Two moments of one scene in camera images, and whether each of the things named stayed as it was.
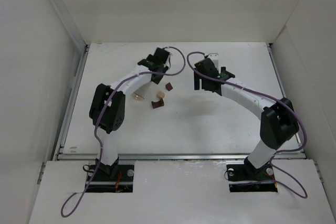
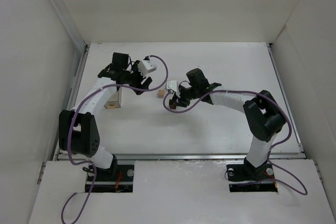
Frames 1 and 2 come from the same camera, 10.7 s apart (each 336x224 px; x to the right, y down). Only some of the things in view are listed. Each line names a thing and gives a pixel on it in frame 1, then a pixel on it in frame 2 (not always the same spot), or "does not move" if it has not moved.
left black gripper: x=157 y=74 → x=137 y=80
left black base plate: x=116 y=178 does not move
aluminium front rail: x=177 y=156 does not move
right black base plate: x=246 y=178 does not move
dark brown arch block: x=157 y=104 → x=172 y=105
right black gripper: x=200 y=81 → x=179 y=97
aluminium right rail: x=284 y=95 does not move
